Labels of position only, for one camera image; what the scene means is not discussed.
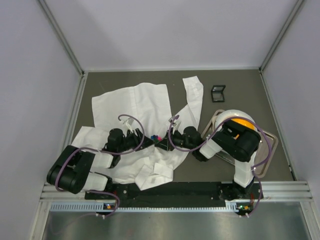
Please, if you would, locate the white bowl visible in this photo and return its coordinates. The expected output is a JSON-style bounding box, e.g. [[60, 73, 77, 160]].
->
[[214, 109, 255, 128]]

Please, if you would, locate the grey cable duct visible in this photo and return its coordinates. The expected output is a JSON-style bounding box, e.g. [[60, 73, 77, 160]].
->
[[49, 201, 251, 213]]

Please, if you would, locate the white shirt garment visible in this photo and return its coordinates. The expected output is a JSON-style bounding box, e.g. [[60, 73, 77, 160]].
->
[[71, 76, 204, 191]]

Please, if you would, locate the colourful pompom brooch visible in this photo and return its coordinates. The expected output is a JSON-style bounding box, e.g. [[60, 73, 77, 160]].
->
[[150, 135, 162, 142]]

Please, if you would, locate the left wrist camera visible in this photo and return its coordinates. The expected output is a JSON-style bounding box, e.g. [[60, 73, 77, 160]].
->
[[120, 117, 134, 129]]

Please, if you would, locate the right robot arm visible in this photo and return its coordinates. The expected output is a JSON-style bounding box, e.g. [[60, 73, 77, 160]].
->
[[151, 117, 261, 190]]

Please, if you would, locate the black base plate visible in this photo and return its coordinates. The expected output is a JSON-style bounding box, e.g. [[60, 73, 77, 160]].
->
[[84, 181, 263, 208]]

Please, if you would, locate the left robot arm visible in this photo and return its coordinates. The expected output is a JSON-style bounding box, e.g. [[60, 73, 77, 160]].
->
[[46, 128, 154, 194]]

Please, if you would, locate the metal tray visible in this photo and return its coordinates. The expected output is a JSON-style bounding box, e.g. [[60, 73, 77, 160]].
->
[[201, 109, 279, 178]]

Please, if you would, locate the small black open box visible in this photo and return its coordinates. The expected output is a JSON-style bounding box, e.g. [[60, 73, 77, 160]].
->
[[210, 85, 226, 103]]

